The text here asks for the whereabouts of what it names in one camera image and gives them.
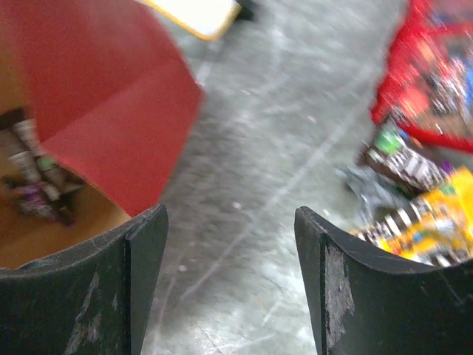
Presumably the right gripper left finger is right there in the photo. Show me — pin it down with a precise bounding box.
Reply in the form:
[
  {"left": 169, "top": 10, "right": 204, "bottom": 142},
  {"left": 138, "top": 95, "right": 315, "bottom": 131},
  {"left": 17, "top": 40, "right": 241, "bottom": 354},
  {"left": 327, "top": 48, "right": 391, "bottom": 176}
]
[{"left": 1, "top": 205, "right": 169, "bottom": 355}]

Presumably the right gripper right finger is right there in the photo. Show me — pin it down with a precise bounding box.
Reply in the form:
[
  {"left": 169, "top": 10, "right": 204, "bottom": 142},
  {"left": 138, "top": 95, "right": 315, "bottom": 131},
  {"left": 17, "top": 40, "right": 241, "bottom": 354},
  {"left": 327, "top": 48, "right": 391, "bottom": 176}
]
[{"left": 294, "top": 207, "right": 472, "bottom": 355}]

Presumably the yellow M&M packet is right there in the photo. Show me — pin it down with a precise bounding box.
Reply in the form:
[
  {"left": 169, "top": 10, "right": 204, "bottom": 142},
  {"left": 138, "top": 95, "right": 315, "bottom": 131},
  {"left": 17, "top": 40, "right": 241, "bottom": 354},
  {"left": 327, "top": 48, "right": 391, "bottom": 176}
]
[{"left": 351, "top": 167, "right": 472, "bottom": 267}]

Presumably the brown M&M packet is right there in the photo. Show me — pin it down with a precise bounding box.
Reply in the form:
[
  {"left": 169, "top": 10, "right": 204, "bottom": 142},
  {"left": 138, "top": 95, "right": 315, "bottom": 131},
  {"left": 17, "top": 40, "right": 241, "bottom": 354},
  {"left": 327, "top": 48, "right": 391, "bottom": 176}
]
[{"left": 1, "top": 107, "right": 84, "bottom": 201}]

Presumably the red paper bag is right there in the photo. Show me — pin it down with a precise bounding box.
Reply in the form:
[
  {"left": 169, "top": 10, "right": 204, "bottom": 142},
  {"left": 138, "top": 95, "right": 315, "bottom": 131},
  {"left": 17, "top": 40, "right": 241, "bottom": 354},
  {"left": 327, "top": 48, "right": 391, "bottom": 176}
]
[{"left": 1, "top": 1, "right": 202, "bottom": 268}]

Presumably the red cookie snack bag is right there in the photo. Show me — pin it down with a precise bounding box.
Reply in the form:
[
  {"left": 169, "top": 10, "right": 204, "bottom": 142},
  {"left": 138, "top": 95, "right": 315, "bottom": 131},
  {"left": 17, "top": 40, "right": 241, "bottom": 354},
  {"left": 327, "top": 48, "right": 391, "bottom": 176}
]
[{"left": 371, "top": 1, "right": 472, "bottom": 152}]

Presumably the small whiteboard yellow frame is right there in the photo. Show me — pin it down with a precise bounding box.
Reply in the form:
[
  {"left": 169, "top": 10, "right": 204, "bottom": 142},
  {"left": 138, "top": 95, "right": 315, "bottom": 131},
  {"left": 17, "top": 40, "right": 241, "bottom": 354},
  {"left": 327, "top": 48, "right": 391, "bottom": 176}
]
[{"left": 142, "top": 0, "right": 256, "bottom": 41}]

